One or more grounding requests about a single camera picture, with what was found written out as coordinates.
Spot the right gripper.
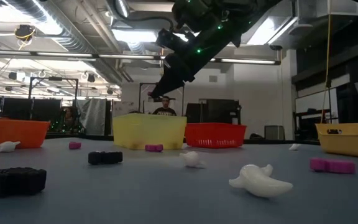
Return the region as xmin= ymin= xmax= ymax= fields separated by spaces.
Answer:
xmin=149 ymin=39 xmax=227 ymax=99

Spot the black skeleton figurine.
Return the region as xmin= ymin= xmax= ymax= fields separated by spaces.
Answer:
xmin=0 ymin=165 xmax=47 ymax=198
xmin=88 ymin=151 xmax=124 ymax=166

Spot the person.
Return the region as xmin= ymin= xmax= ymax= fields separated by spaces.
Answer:
xmin=152 ymin=95 xmax=178 ymax=117
xmin=59 ymin=105 xmax=83 ymax=133

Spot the yellow translucent plastic bin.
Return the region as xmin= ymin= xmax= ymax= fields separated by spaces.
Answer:
xmin=112 ymin=113 xmax=188 ymax=151

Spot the long ceiling light tube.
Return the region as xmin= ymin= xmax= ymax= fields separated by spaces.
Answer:
xmin=35 ymin=51 xmax=94 ymax=58
xmin=219 ymin=58 xmax=277 ymax=65
xmin=97 ymin=54 xmax=155 ymax=60

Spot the black cabinet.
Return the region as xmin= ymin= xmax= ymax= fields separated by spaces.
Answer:
xmin=185 ymin=98 xmax=242 ymax=125

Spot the red slotted plastic basket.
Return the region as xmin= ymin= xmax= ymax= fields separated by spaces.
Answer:
xmin=184 ymin=122 xmax=247 ymax=149

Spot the grey plastic sheet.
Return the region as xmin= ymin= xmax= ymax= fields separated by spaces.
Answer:
xmin=76 ymin=98 xmax=108 ymax=136

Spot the grey waste bin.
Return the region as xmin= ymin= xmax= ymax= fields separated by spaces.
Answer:
xmin=264 ymin=124 xmax=285 ymax=141

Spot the black partition panel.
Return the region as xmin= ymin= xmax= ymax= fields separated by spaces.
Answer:
xmin=0 ymin=96 xmax=62 ymax=121

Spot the orange round bowl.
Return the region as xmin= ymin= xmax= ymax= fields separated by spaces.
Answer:
xmin=0 ymin=118 xmax=51 ymax=150

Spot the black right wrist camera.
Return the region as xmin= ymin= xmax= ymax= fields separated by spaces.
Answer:
xmin=155 ymin=27 xmax=186 ymax=49

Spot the black yellow cable reel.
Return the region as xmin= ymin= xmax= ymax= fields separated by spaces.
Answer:
xmin=13 ymin=24 xmax=37 ymax=50

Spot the amber handled plastic bin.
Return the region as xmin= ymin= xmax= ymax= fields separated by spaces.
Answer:
xmin=314 ymin=119 xmax=358 ymax=160

